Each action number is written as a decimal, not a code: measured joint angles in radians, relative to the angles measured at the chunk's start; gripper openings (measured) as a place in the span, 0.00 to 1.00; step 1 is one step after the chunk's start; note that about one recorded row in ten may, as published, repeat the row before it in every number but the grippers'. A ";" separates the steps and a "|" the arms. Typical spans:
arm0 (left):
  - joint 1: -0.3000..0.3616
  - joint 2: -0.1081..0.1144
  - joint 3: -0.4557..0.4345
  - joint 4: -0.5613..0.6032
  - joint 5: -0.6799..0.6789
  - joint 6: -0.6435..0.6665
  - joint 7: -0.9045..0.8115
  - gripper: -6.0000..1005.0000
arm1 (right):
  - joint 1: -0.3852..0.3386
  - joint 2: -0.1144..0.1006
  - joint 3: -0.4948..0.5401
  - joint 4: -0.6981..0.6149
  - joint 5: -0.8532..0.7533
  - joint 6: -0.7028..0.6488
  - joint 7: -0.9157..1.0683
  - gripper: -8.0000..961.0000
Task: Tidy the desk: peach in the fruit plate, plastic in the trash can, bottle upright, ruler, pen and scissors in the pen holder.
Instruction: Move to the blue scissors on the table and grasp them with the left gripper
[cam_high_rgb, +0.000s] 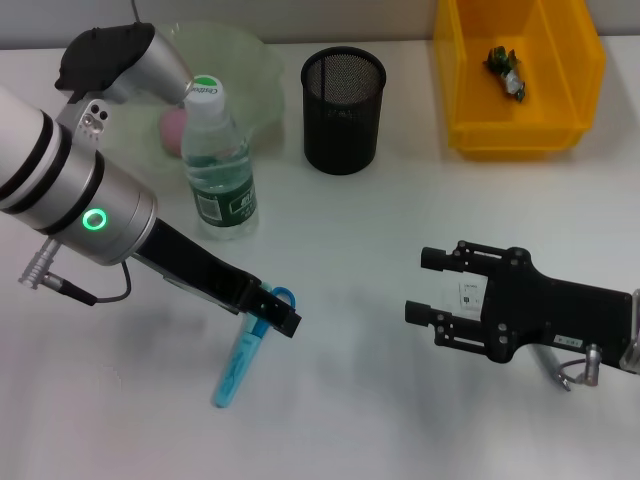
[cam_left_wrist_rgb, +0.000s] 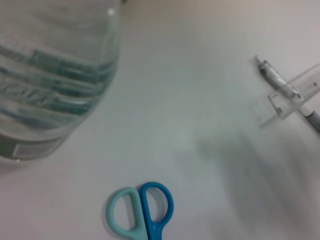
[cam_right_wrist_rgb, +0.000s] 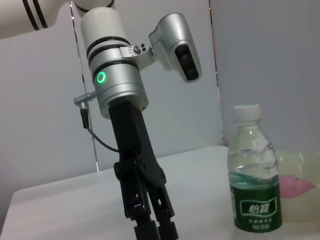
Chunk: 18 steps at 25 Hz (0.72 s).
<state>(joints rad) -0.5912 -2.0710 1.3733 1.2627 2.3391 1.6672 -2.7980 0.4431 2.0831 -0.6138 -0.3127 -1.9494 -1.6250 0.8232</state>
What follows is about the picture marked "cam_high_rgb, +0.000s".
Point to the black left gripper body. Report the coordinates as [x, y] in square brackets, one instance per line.
[200, 270]

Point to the silver white pen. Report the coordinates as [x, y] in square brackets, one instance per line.
[547, 367]

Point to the clear water bottle green label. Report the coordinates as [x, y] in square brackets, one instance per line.
[220, 175]

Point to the clear plastic ruler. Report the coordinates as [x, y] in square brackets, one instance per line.
[470, 300]

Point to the yellow plastic bin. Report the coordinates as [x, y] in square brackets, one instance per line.
[550, 50]

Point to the green glass fruit bowl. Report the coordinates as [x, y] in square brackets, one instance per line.
[250, 75]

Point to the green plastic wrapper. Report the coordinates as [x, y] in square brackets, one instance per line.
[507, 72]

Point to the blue capped scissors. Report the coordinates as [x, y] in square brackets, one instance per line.
[235, 370]

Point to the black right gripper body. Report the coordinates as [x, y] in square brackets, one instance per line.
[550, 310]

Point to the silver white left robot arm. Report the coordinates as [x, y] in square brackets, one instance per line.
[75, 200]

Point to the black mesh pen cup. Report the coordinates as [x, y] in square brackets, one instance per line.
[340, 125]

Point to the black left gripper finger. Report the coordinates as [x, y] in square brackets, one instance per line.
[277, 312]

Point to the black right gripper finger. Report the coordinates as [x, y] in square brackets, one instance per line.
[435, 258]
[419, 312]

